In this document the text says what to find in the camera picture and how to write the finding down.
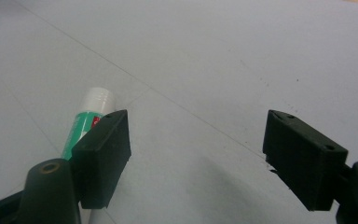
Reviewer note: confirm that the green and white toothpaste tube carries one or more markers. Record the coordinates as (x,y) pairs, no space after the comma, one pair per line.
(88,119)

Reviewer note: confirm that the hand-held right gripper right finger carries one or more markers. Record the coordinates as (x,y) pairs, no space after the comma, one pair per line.
(304,161)

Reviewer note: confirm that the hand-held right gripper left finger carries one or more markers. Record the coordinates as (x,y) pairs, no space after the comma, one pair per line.
(96,161)

